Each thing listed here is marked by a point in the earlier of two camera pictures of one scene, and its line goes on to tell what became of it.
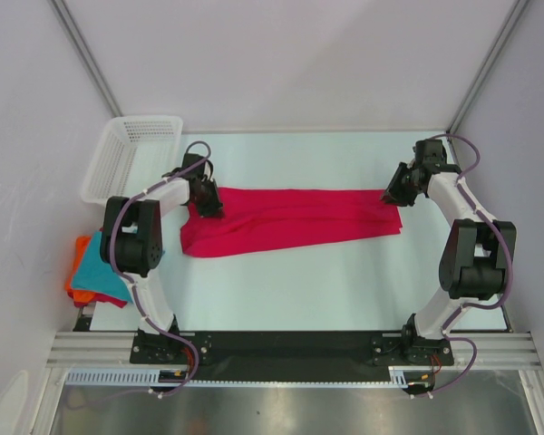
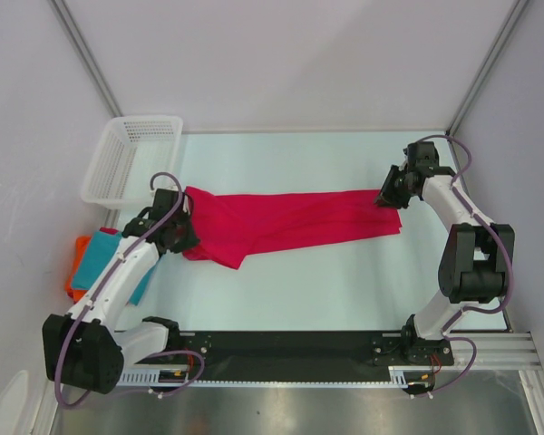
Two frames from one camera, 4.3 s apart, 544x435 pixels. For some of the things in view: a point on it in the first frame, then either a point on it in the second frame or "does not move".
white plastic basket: x=133 y=153 does not move
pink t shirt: x=268 y=221 does not move
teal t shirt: x=92 y=274 does not move
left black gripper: x=214 y=209 to x=191 y=237
